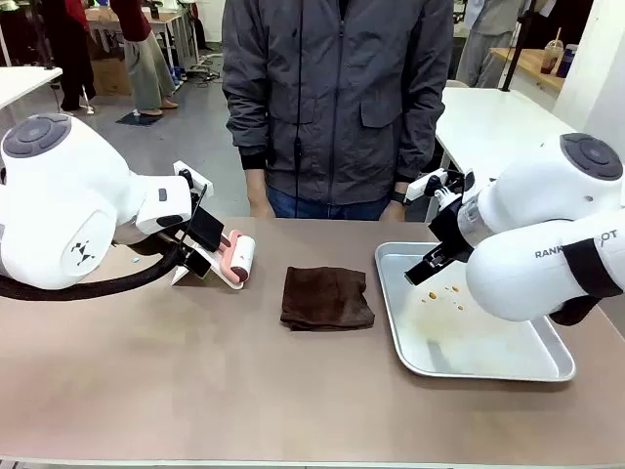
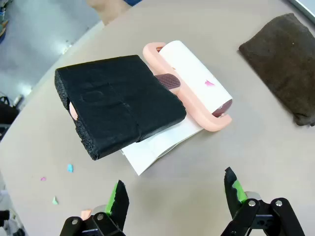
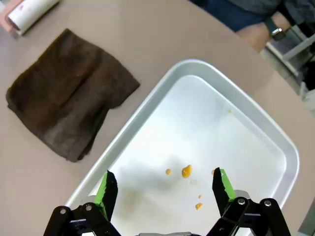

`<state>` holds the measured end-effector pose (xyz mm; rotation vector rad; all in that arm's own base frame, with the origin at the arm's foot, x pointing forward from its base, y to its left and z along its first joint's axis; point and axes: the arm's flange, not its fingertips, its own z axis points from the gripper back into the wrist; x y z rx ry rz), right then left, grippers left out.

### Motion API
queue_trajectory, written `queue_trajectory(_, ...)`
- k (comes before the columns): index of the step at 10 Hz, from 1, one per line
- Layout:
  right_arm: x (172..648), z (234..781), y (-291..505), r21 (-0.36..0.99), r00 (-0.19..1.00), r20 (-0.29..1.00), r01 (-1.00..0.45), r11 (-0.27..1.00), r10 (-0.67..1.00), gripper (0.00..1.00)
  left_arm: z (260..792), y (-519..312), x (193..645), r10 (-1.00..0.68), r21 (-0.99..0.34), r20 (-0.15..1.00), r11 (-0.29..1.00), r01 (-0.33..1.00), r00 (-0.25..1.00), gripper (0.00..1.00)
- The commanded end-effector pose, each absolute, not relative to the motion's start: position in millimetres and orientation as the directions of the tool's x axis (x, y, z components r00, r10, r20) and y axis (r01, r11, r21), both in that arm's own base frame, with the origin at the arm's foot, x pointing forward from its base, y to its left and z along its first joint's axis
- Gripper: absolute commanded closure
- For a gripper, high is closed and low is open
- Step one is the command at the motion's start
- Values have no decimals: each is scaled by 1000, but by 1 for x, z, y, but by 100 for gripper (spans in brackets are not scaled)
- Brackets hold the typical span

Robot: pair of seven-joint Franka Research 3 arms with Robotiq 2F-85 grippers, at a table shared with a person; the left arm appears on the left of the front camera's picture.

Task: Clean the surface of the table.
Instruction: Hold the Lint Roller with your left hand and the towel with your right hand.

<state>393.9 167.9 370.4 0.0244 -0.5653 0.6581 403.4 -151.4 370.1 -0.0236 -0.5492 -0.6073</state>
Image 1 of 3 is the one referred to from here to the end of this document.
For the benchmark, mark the person's left hand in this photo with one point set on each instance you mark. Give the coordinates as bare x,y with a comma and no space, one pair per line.
394,212

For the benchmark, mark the bystander in beige trousers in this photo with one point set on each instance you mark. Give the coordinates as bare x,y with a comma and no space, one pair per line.
146,68

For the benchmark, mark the wooden background desk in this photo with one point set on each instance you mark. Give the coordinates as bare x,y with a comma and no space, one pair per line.
168,29

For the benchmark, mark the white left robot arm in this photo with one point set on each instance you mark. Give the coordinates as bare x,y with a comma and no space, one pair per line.
63,205

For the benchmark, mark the bystander in grey clothes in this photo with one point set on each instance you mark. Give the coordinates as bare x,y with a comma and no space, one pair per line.
488,44

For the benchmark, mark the silver metal tray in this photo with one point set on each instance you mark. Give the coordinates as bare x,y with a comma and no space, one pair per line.
469,342

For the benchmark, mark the bystander in black clothes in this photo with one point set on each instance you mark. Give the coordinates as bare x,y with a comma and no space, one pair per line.
73,63

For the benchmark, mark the person's left forearm grey sleeve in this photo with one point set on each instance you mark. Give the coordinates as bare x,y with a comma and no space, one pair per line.
420,146

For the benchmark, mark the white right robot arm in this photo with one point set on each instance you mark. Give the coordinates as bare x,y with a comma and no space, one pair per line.
537,229

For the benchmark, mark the black wrist watch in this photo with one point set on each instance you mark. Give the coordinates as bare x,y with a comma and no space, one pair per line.
399,197

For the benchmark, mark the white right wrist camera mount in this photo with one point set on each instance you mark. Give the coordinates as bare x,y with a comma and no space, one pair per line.
422,184

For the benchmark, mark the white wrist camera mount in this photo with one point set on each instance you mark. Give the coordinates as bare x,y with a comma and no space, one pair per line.
422,184
195,177

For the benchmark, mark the white lint roller stand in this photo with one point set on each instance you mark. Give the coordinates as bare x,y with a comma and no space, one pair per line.
215,273

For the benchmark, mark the brown cardboard box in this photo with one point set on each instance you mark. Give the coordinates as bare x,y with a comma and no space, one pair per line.
110,78

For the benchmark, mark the purple bottle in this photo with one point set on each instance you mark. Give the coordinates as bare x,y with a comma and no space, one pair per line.
566,61

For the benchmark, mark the small white side table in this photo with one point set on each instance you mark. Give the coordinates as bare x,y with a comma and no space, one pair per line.
24,83

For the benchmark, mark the black stand pole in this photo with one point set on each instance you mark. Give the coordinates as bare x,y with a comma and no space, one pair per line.
515,49

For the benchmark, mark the person's right forearm grey sleeve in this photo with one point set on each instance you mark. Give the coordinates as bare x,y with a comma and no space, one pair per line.
244,132

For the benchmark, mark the plastic drink cup with straw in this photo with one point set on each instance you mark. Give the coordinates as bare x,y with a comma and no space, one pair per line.
551,56

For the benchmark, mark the large white table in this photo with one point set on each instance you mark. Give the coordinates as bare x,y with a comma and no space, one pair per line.
483,122

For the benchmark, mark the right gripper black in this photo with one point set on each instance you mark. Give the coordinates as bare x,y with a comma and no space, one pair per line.
451,227

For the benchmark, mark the person in grey jacket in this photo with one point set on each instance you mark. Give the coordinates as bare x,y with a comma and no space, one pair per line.
337,98

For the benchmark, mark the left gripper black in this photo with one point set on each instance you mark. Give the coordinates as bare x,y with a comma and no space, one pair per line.
168,244

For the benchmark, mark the dark brown cloth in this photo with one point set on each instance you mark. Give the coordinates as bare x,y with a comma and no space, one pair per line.
324,298

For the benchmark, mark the light wooden table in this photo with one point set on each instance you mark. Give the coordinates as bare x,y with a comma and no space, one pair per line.
532,66

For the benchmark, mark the person's right hand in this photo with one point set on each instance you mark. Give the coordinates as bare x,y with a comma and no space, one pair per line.
259,195

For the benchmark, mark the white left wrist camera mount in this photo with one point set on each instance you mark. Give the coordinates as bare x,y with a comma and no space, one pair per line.
195,177

